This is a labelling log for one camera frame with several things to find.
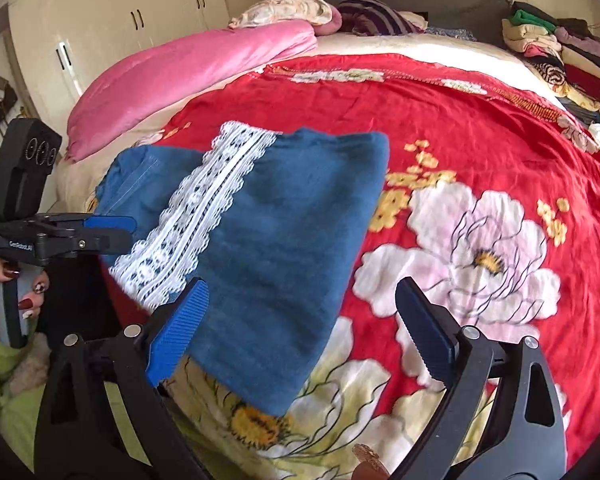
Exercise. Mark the brown hanging handbag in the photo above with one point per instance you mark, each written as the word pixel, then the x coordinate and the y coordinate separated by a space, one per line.
pixel 6 97

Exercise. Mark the floral pillow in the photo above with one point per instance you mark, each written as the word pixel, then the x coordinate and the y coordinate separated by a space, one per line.
pixel 280 10

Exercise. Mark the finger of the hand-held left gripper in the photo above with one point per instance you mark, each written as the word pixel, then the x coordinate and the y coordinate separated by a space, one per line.
pixel 80 244
pixel 110 224

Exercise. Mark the cream quilt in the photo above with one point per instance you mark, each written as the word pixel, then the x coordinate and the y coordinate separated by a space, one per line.
pixel 380 42

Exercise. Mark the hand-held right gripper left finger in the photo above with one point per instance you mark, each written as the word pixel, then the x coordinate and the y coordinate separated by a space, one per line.
pixel 177 332

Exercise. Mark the pink pillow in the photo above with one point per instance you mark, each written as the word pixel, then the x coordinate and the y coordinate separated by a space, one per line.
pixel 332 22

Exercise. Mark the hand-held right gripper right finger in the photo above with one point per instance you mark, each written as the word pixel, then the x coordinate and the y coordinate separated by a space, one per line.
pixel 427 335

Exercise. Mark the red floral blanket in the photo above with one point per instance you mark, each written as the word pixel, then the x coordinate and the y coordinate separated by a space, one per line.
pixel 455 125

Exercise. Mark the blue patterned pillow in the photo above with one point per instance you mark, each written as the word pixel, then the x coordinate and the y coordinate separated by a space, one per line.
pixel 450 34

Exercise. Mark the pink fluffy cloth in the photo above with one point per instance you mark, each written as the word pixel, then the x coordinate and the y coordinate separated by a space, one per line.
pixel 32 360

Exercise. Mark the green fleece garment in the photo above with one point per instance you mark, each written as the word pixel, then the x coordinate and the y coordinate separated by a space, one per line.
pixel 10 410

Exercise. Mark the pile of folded clothes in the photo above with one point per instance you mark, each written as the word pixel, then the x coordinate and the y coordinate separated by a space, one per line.
pixel 580 55

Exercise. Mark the blue pants with lace trim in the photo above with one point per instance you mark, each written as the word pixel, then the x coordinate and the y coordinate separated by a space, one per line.
pixel 290 240

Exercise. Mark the pink quilt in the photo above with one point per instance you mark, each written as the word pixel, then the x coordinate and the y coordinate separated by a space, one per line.
pixel 180 75

